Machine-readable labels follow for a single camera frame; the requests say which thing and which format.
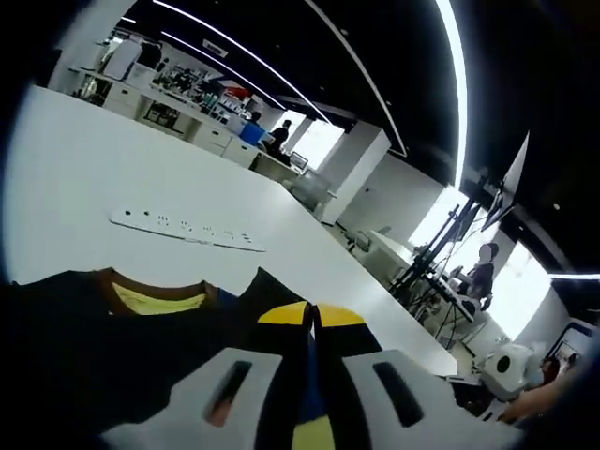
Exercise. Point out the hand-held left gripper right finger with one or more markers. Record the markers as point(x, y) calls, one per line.
point(349, 375)

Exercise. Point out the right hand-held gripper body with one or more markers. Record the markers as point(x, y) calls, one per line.
point(506, 370)

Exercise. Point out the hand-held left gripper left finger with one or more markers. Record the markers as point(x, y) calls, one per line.
point(276, 375)

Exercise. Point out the dark grey cloth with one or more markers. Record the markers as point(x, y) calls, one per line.
point(70, 337)

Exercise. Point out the ceiling light strip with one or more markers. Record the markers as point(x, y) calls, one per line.
point(220, 63)
point(574, 276)
point(457, 70)
point(244, 49)
point(356, 70)

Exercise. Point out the black equipment stand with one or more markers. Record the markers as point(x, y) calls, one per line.
point(436, 253)

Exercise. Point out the white power strip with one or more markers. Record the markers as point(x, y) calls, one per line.
point(187, 227)

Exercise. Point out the white room column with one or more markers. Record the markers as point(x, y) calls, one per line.
point(356, 173)

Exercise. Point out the open laptop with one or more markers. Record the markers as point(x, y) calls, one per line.
point(300, 161)

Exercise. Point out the row of white cabinets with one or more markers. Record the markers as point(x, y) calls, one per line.
point(211, 136)

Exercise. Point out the white storage box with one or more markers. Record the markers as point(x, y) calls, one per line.
point(140, 75)

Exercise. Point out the ceiling air vent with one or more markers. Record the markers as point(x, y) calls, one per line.
point(215, 48)

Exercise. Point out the white upright panel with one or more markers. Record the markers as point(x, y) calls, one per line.
point(121, 58)

